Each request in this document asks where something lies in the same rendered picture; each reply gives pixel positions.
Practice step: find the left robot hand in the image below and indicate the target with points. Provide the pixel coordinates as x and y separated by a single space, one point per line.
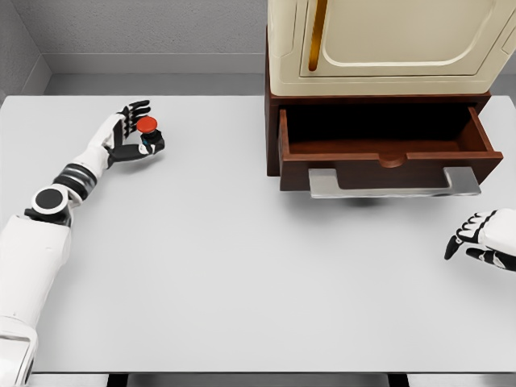
117 137

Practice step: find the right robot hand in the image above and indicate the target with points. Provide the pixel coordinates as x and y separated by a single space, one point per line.
489 235

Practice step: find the red push-button switch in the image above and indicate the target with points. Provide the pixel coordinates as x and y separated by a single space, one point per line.
148 130

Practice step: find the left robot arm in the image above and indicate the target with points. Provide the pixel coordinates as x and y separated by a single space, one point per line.
36 250

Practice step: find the brown wooden drawer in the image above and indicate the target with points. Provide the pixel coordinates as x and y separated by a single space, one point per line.
387 169

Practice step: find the brown wooden cabinet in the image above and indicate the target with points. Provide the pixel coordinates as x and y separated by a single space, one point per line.
273 137

